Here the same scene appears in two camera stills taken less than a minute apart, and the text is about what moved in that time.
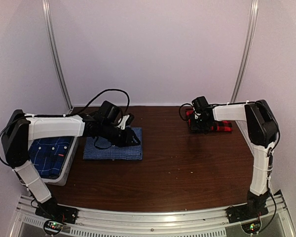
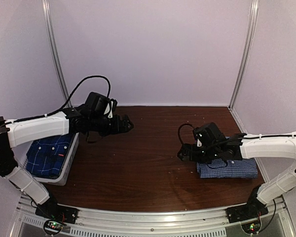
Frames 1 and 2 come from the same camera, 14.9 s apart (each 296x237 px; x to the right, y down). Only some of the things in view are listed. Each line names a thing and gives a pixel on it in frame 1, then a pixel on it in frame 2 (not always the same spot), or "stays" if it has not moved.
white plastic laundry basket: (61, 180) stays
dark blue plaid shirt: (48, 155) stays
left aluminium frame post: (45, 6) stays
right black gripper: (194, 127) -> (185, 149)
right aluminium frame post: (253, 16) stays
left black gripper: (126, 141) -> (116, 128)
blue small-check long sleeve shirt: (95, 148) -> (245, 168)
